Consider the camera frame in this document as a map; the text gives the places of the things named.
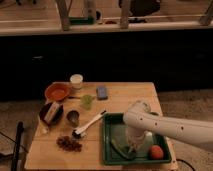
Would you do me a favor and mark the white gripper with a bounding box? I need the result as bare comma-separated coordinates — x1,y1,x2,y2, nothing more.
125,126,146,151

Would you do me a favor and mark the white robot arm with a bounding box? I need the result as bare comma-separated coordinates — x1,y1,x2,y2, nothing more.
123,101,213,153

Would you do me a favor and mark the green plastic tray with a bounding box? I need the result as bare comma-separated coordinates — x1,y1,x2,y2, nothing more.
102,113,172,165

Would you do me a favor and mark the red apple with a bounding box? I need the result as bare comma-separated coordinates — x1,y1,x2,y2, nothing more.
149,145,164,160

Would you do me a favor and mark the blue sponge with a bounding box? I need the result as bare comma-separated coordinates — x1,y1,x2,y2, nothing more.
96,86,108,100

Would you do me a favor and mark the wooden table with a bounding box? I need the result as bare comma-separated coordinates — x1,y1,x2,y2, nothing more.
25,82,178,171

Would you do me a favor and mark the small metal cup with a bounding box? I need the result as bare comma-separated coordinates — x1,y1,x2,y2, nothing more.
66,110,79,127

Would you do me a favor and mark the dark bowl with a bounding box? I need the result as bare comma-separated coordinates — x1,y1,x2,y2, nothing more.
39,102,64,126

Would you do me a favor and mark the white cup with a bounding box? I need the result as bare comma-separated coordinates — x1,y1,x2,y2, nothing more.
70,74,83,89

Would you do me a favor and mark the white box in bowl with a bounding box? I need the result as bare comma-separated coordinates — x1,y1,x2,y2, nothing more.
44,102,60,123

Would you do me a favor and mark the orange bowl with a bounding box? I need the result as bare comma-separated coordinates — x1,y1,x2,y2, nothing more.
45,83,70,101

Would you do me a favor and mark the garlic bulb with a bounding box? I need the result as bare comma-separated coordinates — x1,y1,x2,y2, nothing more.
41,127,49,134

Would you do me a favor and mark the black pole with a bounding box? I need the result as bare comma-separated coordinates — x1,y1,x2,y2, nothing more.
11,122,24,171

